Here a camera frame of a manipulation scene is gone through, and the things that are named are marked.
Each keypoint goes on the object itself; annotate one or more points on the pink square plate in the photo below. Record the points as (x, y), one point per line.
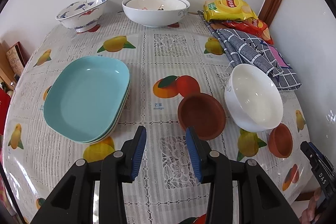
(115, 121)

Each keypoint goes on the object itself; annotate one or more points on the grey checked cloth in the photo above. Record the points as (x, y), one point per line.
(243, 48)

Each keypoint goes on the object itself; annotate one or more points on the plain white bowl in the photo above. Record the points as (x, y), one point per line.
(252, 99)

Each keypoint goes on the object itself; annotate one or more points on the wooden side cabinet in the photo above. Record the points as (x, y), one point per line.
(7, 74)

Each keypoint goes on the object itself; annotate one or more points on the person's right hand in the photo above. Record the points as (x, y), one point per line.
(309, 215)

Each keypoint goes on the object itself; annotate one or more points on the brown clay small bowl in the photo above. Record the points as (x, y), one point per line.
(204, 113)

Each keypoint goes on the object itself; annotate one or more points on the yellow chips bag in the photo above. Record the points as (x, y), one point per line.
(237, 10)

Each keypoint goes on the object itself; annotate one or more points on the blue pattern footed bowl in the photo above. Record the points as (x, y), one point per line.
(81, 16)

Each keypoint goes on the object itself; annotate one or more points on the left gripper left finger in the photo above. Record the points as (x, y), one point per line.
(71, 200)

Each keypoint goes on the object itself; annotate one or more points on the red chips bag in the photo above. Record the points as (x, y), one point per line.
(251, 26)

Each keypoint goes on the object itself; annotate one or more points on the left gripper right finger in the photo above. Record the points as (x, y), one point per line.
(260, 200)

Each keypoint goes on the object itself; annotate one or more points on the patterned brown book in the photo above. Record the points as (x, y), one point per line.
(17, 58)

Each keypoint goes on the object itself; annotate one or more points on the green square plate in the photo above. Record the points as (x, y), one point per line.
(118, 113)

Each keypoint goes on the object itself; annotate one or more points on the large white outer bowl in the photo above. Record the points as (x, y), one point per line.
(152, 18)

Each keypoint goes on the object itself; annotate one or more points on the teal square plate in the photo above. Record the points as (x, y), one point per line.
(85, 99)

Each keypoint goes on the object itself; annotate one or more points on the fruit print tablecloth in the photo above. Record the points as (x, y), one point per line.
(166, 191)

